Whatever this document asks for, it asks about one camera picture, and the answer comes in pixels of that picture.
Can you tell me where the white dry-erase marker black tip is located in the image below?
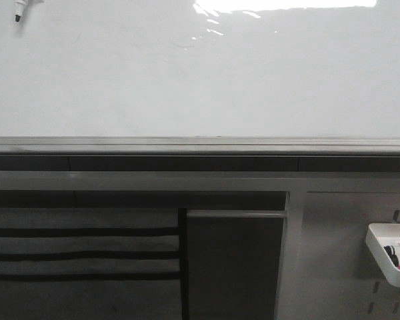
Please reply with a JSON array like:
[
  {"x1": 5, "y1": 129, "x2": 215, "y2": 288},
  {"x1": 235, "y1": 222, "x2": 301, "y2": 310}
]
[{"x1": 15, "y1": 0, "x2": 29, "y2": 22}]

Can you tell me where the large white whiteboard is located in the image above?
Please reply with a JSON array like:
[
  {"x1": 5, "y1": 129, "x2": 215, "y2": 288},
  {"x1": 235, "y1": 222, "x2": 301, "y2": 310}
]
[{"x1": 0, "y1": 1, "x2": 400, "y2": 138}]

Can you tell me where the grey pegboard panel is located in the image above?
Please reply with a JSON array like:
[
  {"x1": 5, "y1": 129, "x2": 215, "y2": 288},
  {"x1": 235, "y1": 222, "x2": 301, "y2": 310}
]
[{"x1": 275, "y1": 192, "x2": 400, "y2": 319}]

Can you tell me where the white plastic marker tray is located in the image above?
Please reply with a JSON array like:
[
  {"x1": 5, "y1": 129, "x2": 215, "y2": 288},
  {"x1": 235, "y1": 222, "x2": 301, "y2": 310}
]
[{"x1": 365, "y1": 223, "x2": 400, "y2": 287}]

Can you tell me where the black capped marker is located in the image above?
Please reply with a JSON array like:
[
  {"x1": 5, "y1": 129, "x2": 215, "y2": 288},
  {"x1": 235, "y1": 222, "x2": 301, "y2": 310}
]
[{"x1": 384, "y1": 245, "x2": 400, "y2": 257}]

